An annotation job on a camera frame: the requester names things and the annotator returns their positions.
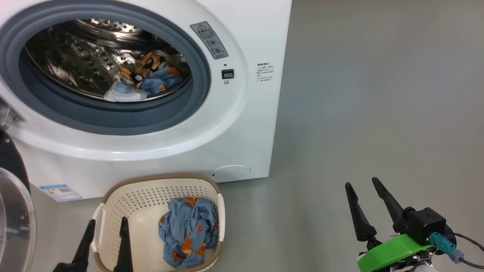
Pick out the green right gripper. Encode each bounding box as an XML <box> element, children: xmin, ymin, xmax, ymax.
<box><xmin>345</xmin><ymin>177</ymin><xmax>435</xmax><ymax>272</ymax></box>

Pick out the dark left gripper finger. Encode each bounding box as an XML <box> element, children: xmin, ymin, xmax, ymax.
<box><xmin>113</xmin><ymin>216</ymin><xmax>133</xmax><ymax>272</ymax></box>
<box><xmin>52</xmin><ymin>219</ymin><xmax>96</xmax><ymax>272</ymax></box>

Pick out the blue orange print garment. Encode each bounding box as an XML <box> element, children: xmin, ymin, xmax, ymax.
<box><xmin>158</xmin><ymin>197</ymin><xmax>220</xmax><ymax>269</ymax></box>

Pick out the black round glass washer door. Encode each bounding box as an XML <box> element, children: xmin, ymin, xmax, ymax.
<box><xmin>0</xmin><ymin>130</ymin><xmax>37</xmax><ymax>272</ymax></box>

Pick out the cream cartoon print garment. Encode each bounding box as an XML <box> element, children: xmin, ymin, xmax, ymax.
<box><xmin>104</xmin><ymin>50</ymin><xmax>193</xmax><ymax>102</ymax></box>

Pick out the white front-load washing machine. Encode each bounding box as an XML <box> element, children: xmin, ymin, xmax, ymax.
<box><xmin>0</xmin><ymin>0</ymin><xmax>292</xmax><ymax>202</ymax></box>

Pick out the steel washer drum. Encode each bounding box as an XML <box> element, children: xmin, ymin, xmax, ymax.
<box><xmin>25</xmin><ymin>19</ymin><xmax>193</xmax><ymax>102</ymax></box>

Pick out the cream perforated laundry basket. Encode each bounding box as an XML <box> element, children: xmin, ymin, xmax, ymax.
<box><xmin>92</xmin><ymin>174</ymin><xmax>226</xmax><ymax>272</ymax></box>

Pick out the blue energy label sticker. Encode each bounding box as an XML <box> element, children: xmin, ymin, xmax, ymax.
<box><xmin>39</xmin><ymin>184</ymin><xmax>83</xmax><ymax>202</ymax></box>

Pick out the round white filter cover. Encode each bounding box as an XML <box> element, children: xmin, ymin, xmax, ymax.
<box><xmin>211</xmin><ymin>165</ymin><xmax>251</xmax><ymax>182</ymax></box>

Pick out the small printed text sticker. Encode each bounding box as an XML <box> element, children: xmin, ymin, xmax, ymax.
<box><xmin>256</xmin><ymin>63</ymin><xmax>274</xmax><ymax>82</ymax></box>

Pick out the grey warning sticker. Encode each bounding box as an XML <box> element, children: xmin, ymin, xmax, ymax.
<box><xmin>190</xmin><ymin>21</ymin><xmax>229</xmax><ymax>60</ymax></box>

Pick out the right cable with teal connector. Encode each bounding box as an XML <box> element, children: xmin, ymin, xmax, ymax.
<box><xmin>429</xmin><ymin>232</ymin><xmax>484</xmax><ymax>269</ymax></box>

